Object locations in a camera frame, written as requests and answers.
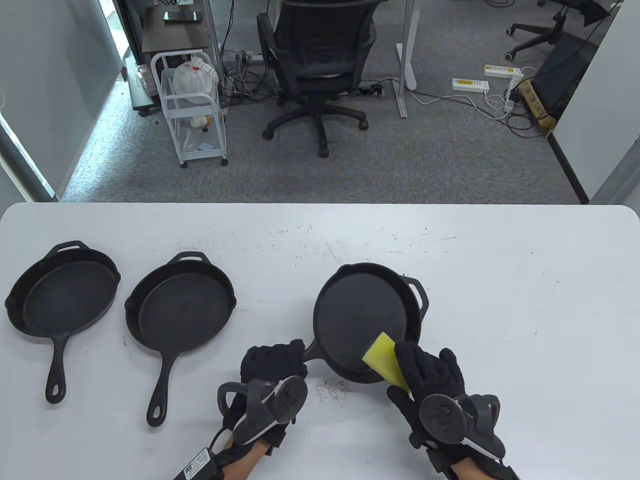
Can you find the person's left hand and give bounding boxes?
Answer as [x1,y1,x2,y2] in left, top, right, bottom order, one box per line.
[222,339,309,457]

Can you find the person's right hand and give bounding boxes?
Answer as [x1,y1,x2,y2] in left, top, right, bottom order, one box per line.
[387,341,471,451]

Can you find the yellow green sponge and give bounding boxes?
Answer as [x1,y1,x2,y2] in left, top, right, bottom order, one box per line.
[362,331,412,396]

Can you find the black cast iron frying pan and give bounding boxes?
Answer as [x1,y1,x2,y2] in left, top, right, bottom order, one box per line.
[300,262,429,384]
[5,240,122,405]
[124,251,237,428]

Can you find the person's right forearm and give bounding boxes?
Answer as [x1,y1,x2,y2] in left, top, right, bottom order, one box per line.
[447,456,521,480]

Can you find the person's left forearm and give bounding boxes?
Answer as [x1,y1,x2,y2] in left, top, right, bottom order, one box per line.
[210,440,271,480]

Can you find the black white tracking controller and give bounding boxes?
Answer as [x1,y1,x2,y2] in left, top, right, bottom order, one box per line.
[216,375,309,445]
[419,393,507,461]

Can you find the scattered dark crumbs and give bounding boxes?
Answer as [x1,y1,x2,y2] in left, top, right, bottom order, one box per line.
[315,380,347,402]

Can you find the white rolling cart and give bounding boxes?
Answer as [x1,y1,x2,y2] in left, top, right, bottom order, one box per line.
[150,50,229,169]

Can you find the brown cardboard box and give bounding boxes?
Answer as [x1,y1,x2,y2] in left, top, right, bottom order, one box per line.
[517,80,557,133]

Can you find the white plastic bag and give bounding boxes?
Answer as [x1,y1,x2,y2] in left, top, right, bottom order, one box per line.
[172,54,219,105]

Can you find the black mesh office chair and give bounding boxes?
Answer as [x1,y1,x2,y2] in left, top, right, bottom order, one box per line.
[256,0,377,158]

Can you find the white desk leg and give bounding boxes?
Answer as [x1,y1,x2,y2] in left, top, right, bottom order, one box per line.
[395,0,418,119]

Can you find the black flat monitor panel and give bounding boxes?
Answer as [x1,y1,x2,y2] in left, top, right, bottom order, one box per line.
[532,35,599,118]

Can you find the grey metal desk leg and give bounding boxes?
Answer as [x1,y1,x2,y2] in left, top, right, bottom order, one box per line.
[202,0,226,96]

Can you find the dark brown cabinet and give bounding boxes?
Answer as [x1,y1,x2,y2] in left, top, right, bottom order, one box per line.
[127,5,211,117]

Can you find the black swivel office chair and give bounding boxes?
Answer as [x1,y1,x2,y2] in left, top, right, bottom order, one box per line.
[505,0,626,62]

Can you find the black cable loop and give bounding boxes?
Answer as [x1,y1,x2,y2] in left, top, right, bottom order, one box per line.
[507,112,547,139]

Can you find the tangle of black cables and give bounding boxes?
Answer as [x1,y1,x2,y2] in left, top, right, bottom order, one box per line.
[220,50,281,107]

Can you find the white power cable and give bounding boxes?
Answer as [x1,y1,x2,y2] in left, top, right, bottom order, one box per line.
[410,90,516,120]

